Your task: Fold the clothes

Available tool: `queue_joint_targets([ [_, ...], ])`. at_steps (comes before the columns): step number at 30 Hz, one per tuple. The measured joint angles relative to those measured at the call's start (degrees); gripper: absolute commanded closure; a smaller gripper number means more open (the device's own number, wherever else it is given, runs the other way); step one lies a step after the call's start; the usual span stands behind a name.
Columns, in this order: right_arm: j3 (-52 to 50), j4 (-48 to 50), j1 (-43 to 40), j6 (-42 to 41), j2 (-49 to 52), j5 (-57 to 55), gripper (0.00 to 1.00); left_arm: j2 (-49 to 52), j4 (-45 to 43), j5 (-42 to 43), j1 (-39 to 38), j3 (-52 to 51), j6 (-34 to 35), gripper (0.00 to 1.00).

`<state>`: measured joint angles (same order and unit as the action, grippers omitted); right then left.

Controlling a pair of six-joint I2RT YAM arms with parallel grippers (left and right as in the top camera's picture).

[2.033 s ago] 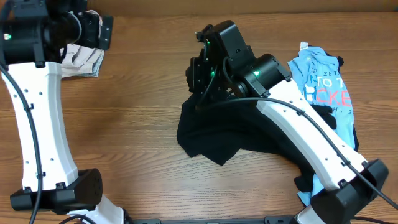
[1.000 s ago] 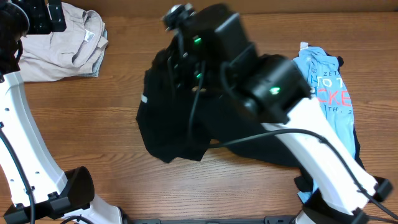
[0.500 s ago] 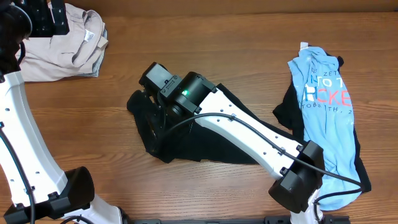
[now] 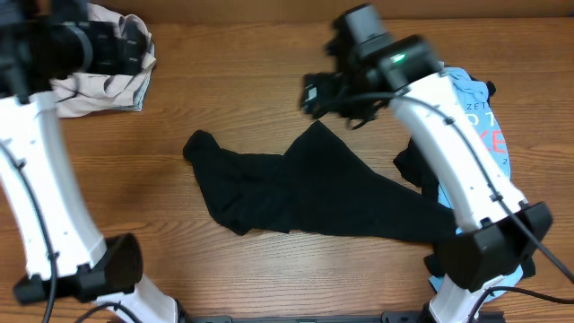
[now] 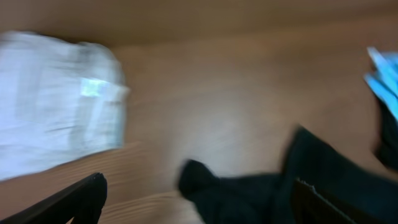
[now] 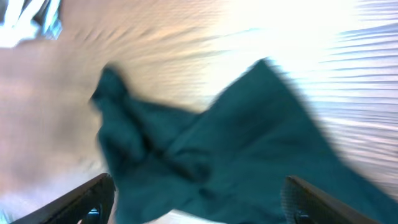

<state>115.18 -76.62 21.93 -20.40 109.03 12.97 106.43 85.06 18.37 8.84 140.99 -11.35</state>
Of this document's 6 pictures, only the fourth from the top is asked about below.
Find beige folded trousers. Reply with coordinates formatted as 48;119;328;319
51;4;152;118

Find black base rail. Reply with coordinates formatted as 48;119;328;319
178;310;507;323

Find grey folded garment underneath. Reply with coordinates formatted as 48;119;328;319
112;43;157;112

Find light blue printed t-shirt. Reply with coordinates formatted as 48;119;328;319
429;66;535;292

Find black t-shirt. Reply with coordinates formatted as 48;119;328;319
183;121;457;243

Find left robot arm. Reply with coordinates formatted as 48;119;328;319
1;1;186;322

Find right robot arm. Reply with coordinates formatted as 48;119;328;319
301;4;552;323

